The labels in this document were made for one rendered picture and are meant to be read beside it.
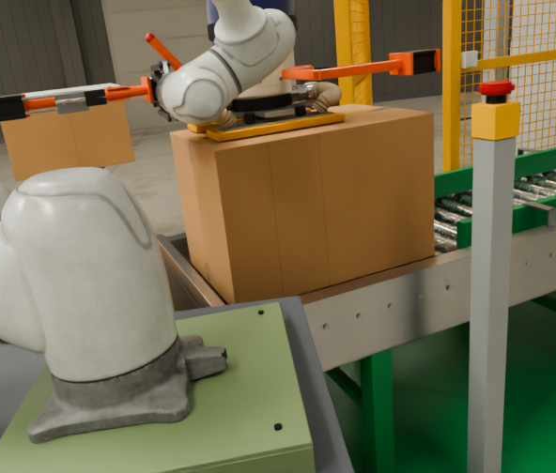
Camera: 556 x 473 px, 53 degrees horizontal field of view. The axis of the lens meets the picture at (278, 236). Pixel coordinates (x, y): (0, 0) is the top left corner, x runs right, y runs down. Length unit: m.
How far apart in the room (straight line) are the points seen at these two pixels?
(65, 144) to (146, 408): 2.51
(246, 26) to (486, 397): 1.00
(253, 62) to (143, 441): 0.71
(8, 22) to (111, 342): 9.56
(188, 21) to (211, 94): 8.51
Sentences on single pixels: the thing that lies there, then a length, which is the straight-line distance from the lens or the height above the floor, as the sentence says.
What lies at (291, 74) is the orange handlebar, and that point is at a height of 1.08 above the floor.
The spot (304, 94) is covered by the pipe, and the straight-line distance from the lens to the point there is 1.54.
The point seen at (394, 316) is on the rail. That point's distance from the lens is 1.43.
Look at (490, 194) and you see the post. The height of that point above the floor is 0.82.
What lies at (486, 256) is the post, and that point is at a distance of 1.30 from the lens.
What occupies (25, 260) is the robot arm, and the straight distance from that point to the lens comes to 0.63.
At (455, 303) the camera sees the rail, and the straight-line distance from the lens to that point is 1.54.
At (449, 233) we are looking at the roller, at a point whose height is 0.54.
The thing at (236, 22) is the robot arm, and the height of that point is 1.20.
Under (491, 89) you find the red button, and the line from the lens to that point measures 1.22.
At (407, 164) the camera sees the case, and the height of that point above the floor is 0.83.
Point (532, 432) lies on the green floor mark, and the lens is 1.90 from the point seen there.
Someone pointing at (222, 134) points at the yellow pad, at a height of 0.97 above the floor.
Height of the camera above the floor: 1.16
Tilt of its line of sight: 19 degrees down
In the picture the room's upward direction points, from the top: 6 degrees counter-clockwise
